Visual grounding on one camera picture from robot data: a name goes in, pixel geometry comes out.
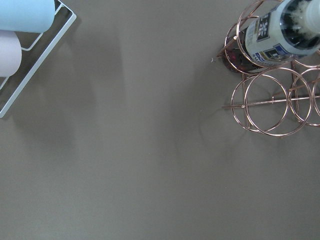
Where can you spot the copper wire bottle rack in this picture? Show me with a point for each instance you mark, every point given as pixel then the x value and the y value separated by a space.
pixel 295 84

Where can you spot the tea bottle back left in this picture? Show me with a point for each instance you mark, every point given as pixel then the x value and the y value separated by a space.
pixel 288 32

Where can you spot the pale pink cup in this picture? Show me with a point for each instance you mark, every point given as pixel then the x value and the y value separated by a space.
pixel 10 53

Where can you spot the white wire cup rack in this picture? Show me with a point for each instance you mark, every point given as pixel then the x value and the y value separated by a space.
pixel 35 49

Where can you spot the light blue cup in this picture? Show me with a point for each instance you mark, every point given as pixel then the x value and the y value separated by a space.
pixel 31 16

